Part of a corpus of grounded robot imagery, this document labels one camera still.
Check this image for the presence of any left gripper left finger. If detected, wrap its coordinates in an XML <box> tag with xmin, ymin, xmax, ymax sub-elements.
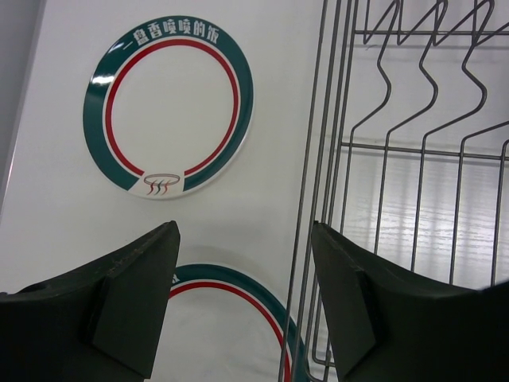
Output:
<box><xmin>1</xmin><ymin>221</ymin><xmax>181</xmax><ymax>381</ymax></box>

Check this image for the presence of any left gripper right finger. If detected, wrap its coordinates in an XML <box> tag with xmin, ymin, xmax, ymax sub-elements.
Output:
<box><xmin>312</xmin><ymin>222</ymin><xmax>508</xmax><ymax>381</ymax></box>

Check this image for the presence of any near green red rimmed plate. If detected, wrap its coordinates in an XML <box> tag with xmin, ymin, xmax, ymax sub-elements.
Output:
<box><xmin>151</xmin><ymin>263</ymin><xmax>308</xmax><ymax>381</ymax></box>

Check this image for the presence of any green red rimmed plate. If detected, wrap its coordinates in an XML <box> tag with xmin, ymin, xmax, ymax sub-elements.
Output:
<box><xmin>151</xmin><ymin>263</ymin><xmax>308</xmax><ymax>381</ymax></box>
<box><xmin>83</xmin><ymin>15</ymin><xmax>255</xmax><ymax>200</ymax></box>

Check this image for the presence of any far green red rimmed plate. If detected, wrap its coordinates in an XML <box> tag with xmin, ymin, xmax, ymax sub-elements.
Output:
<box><xmin>83</xmin><ymin>15</ymin><xmax>255</xmax><ymax>200</ymax></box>

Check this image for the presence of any metal wire dish rack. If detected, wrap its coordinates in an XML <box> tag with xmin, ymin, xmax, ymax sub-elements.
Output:
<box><xmin>278</xmin><ymin>1</ymin><xmax>508</xmax><ymax>381</ymax></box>

